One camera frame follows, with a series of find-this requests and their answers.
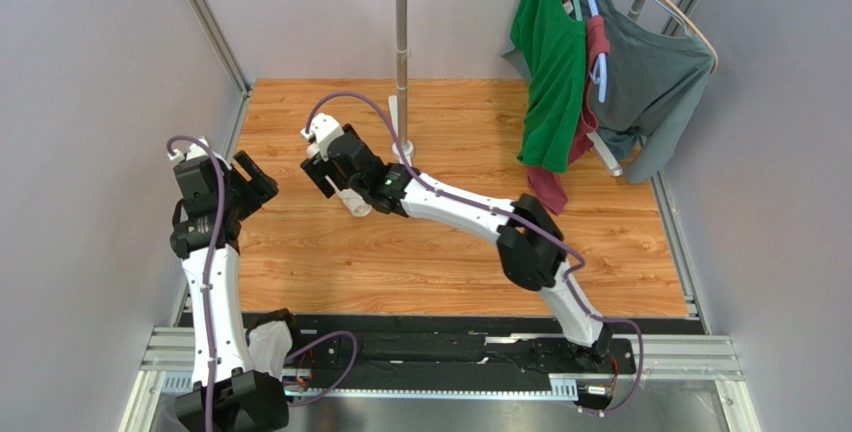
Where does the white cloth napkin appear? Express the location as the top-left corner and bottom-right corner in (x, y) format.
(326, 177), (373, 218)

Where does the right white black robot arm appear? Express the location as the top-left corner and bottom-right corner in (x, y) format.
(301, 116), (613, 359)

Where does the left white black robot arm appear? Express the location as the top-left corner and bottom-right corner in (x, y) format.
(170, 145), (293, 431)

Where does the white clothes rack stand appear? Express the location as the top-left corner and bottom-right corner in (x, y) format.
(388, 0), (415, 161)

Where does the maroon shirt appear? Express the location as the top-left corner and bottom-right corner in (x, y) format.
(527, 0), (612, 216)

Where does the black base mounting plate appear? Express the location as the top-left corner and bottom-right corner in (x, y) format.
(229, 311), (706, 394)

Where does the green shirt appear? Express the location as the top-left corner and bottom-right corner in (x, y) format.
(509, 0), (587, 174)

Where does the light blue clothes hanger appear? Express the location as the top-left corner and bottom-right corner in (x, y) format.
(573, 0), (610, 103)

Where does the grey-blue shirt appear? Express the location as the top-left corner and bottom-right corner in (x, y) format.
(506, 0), (713, 183)

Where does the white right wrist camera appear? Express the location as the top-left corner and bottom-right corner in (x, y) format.
(300, 113), (344, 160)

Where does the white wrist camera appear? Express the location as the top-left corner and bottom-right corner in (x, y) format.
(300, 113), (344, 160)
(166, 135), (231, 169)

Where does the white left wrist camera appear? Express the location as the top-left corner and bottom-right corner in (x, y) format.
(166, 135), (231, 169)

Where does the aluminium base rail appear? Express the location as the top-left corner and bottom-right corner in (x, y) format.
(119, 325), (761, 432)

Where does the aluminium frame post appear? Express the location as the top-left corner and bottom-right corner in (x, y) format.
(188, 0), (252, 97)

